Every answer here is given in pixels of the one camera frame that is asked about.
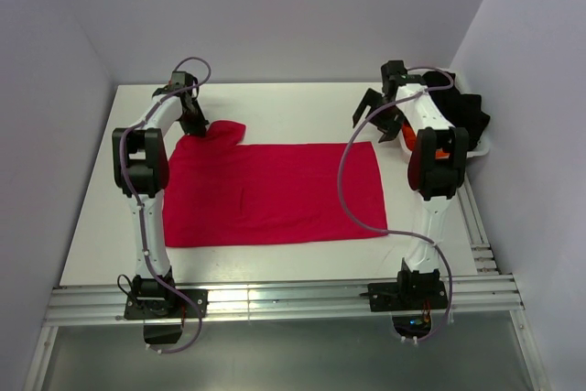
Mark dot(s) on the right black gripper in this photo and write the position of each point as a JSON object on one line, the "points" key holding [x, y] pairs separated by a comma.
{"points": [[390, 127]]}

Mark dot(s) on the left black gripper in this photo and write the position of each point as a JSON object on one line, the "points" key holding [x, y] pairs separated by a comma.
{"points": [[200, 127]]}

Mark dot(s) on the red t shirt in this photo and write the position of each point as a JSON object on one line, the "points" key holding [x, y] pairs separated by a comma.
{"points": [[223, 192]]}

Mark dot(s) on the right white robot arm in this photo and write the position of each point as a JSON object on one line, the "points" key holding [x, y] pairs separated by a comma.
{"points": [[435, 169]]}

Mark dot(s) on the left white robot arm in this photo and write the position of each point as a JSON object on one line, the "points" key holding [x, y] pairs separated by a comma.
{"points": [[141, 172]]}

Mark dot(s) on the orange t shirt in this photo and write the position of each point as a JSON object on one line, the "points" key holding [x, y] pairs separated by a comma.
{"points": [[407, 139]]}

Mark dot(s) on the black t shirt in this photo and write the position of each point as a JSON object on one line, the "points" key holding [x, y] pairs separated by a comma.
{"points": [[463, 110]]}

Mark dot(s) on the white plastic basket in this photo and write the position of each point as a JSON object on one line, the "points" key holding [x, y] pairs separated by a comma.
{"points": [[437, 79]]}

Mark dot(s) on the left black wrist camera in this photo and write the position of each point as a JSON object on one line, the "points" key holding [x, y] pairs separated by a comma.
{"points": [[181, 80]]}

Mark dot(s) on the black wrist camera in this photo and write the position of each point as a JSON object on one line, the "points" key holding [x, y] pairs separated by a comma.
{"points": [[181, 80], [394, 71]]}

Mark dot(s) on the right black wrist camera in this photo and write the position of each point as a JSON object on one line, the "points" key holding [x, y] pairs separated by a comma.
{"points": [[394, 71]]}

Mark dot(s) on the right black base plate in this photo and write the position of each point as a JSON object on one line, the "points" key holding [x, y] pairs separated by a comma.
{"points": [[401, 296]]}

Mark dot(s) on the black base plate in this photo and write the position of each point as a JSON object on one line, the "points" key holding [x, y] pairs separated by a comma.
{"points": [[157, 308], [401, 296]]}

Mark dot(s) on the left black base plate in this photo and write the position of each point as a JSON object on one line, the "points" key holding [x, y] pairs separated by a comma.
{"points": [[157, 308]]}

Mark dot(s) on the aluminium rail frame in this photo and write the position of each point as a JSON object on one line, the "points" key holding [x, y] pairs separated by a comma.
{"points": [[315, 335]]}

